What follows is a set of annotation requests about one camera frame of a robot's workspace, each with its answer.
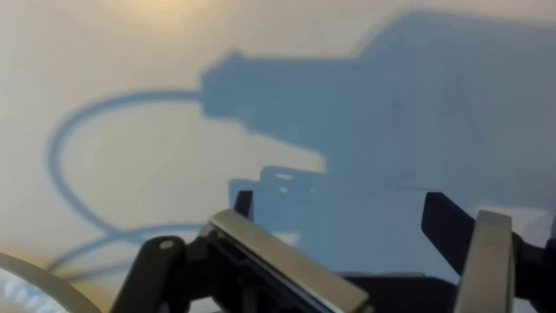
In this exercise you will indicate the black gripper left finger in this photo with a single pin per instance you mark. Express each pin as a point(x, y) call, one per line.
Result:
point(237, 265)

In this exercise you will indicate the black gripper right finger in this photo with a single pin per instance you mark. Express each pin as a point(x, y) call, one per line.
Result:
point(494, 263)

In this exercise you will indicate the white paper plate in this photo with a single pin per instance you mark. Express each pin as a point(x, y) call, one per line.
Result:
point(30, 289)

